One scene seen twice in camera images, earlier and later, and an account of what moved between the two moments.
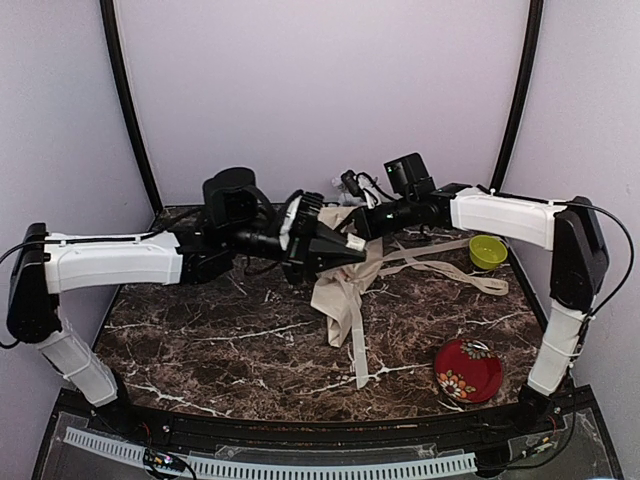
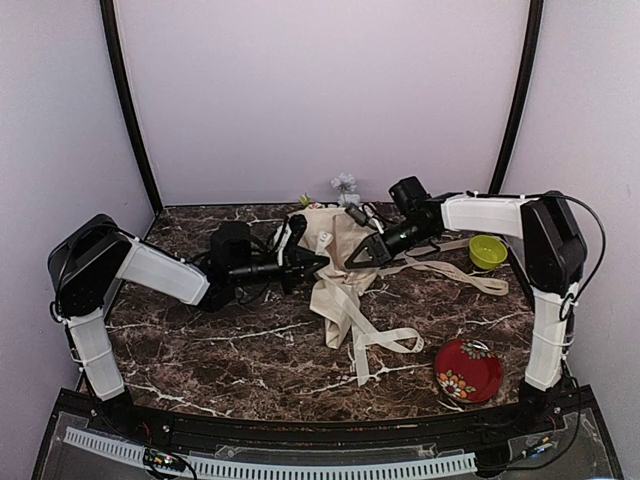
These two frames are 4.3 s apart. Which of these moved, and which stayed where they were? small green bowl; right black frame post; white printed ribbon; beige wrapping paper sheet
Moved: white printed ribbon
Stayed: beige wrapping paper sheet; small green bowl; right black frame post
